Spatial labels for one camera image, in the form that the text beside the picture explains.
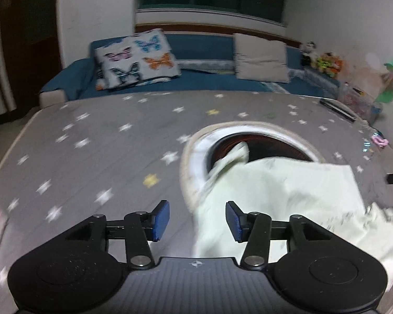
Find pale green garment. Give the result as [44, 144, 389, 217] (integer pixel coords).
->
[193, 143, 393, 287]

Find pink braided hair band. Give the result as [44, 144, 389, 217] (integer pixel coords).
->
[371, 135, 389, 148]

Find clear plastic storage box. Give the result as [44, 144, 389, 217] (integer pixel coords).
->
[337, 83, 383, 125]

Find round induction cooktop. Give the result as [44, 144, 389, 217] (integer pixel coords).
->
[179, 121, 326, 213]

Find black remote control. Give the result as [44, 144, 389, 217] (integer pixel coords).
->
[319, 99, 356, 123]

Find colourful paper pinwheel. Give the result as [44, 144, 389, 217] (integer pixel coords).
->
[376, 60, 393, 104]

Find orange fox plush toy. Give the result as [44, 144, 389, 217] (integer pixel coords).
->
[326, 55, 343, 79]

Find brown bear plush toy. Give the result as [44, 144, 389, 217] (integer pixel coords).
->
[315, 52, 334, 73]

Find panda plush toy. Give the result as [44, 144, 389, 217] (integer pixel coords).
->
[299, 41, 318, 66]

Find butterfly print pillow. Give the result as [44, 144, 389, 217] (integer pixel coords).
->
[94, 29, 181, 91]

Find grey plain pillow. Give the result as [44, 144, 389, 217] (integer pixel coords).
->
[233, 33, 290, 83]

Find blue sofa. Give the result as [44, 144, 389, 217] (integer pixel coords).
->
[39, 33, 339, 108]

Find dark wooden door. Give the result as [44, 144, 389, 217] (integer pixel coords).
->
[0, 0, 62, 110]

